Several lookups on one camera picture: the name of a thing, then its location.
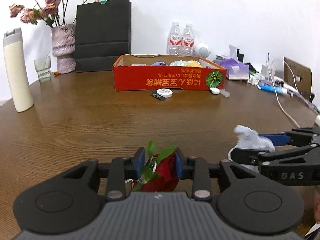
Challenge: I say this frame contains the white tissue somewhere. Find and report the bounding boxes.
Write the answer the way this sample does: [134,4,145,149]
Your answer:
[228,125,276,161]

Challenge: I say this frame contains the round white tin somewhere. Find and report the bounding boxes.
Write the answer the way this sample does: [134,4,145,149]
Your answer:
[156,88,173,98]

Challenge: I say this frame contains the small white oval case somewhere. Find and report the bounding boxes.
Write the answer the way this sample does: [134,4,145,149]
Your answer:
[210,87,220,95]

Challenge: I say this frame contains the blue white tube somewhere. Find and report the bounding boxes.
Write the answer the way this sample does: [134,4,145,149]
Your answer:
[257,85,287,95]

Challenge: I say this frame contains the brown chair back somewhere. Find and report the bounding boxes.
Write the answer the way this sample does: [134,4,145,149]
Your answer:
[284,57,312,100]

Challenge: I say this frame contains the clear plastic piece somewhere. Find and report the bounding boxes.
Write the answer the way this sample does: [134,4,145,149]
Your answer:
[220,89,231,98]

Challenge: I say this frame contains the white power adapter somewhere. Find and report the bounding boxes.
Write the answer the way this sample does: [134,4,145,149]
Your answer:
[260,65,276,81]

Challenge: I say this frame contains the small black packet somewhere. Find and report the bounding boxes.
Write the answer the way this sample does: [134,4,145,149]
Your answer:
[151,92,166,101]

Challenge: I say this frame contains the purple tissue pack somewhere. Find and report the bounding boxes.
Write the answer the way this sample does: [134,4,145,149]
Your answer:
[220,45,249,80]

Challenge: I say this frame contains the red cardboard box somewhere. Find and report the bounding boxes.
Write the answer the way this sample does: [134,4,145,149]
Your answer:
[113,54,226,91]

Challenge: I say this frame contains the translucent plastic container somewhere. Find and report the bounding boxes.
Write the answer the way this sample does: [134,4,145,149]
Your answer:
[131,63,146,66]

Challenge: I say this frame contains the yellow sponge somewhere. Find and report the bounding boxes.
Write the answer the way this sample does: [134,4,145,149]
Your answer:
[186,60,202,68]

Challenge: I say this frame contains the purple cloth in box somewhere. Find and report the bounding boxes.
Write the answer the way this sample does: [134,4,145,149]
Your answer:
[152,61,167,66]

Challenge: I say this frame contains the white round robot speaker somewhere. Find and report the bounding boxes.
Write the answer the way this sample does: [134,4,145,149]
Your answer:
[194,47,210,59]

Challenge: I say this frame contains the cream thermos bottle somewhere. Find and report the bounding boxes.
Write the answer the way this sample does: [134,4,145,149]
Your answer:
[3,28,34,113]

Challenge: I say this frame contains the left water bottle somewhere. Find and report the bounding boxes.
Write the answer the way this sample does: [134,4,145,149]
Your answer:
[167,22,182,55]

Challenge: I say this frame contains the water bottle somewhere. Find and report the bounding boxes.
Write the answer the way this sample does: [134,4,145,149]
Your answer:
[167,22,182,55]
[182,24,195,56]

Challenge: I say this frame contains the right water bottle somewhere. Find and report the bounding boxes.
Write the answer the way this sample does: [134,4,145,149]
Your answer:
[182,24,195,56]

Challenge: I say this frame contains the clear drinking glass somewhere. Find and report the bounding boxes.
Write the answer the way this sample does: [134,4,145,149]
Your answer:
[34,56,51,83]

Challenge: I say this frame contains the black paper bag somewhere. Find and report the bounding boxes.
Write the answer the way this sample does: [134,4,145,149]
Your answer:
[73,0,131,73]

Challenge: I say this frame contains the pink speckled vase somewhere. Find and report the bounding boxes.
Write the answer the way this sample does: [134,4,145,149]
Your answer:
[52,24,76,74]

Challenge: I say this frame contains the dried pink flowers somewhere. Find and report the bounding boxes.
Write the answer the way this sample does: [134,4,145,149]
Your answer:
[9,0,70,28]

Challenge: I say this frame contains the white charging cable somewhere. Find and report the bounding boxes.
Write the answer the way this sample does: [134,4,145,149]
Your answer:
[265,52,304,129]

